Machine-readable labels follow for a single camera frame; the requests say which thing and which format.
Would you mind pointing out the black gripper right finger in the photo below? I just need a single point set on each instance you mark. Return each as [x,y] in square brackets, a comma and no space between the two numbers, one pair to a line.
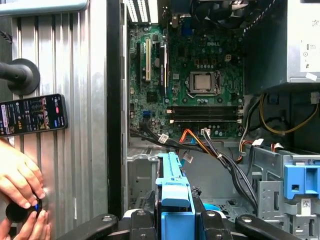
[212,225]

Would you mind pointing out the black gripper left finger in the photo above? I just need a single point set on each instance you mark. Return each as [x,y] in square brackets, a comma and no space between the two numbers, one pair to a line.
[140,225]

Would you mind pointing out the hard disk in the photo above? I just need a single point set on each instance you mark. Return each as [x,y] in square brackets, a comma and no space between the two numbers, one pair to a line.
[175,200]

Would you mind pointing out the metal disk bay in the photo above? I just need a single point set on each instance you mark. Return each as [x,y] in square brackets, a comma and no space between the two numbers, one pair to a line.
[141,180]

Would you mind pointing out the person's right hand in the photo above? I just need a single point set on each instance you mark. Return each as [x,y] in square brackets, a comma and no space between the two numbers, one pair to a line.
[32,227]

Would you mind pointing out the person's left hand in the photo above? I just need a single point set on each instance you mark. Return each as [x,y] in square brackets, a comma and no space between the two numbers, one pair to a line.
[17,175]

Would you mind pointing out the metal optical drive cage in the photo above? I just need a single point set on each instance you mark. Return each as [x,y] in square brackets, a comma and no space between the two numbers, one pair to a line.
[267,192]

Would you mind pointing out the blue plastic drive latch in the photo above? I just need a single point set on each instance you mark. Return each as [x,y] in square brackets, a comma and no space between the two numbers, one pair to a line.
[310,180]

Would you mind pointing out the blue SATA port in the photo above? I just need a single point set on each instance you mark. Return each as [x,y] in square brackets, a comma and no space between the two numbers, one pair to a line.
[146,115]

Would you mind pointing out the black RAM slot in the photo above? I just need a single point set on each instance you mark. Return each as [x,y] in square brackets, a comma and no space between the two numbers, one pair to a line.
[205,108]
[205,114]

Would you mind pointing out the black open PC case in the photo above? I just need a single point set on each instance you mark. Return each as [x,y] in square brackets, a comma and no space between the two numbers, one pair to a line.
[115,100]

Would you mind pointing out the CPU socket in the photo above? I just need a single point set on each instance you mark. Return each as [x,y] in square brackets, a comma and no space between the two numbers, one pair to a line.
[191,92]

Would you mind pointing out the metal socket cover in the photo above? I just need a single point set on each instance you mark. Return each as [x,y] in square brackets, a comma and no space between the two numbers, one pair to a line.
[217,82]

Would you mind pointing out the silver CPU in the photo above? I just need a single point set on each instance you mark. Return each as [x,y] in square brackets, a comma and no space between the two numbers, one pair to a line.
[203,82]

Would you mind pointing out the green motherboard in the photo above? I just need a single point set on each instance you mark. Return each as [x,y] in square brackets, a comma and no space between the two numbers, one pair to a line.
[232,75]

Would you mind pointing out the black smartphone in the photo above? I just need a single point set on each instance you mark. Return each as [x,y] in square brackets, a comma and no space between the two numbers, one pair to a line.
[32,115]

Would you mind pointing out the black expansion slot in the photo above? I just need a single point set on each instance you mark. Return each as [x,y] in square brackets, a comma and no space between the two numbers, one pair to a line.
[138,65]

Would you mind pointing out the cream expansion slot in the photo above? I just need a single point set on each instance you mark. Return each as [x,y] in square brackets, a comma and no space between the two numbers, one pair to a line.
[148,60]

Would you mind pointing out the grey power supply unit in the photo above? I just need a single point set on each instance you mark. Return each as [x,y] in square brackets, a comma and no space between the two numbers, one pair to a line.
[265,55]

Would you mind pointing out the black case fan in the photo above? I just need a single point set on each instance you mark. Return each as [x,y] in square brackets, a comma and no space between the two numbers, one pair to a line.
[220,15]

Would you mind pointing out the black round suction mount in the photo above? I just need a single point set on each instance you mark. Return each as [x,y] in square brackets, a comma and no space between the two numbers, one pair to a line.
[23,76]

